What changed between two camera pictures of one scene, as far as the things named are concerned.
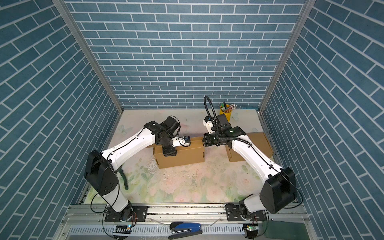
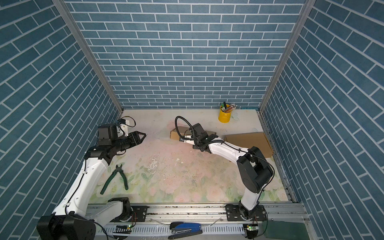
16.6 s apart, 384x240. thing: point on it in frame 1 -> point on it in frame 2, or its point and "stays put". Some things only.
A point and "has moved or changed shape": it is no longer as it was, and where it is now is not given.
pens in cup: [229, 108] stays put
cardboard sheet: [193, 153] has moved or changed shape
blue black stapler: [181, 229] stays put
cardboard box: [260, 141] stays put
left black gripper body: [169, 150] -> [124, 142]
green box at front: [285, 230] stays put
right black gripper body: [212, 139] -> [196, 145]
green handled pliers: [120, 170] stays put
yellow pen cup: [228, 114] stays put
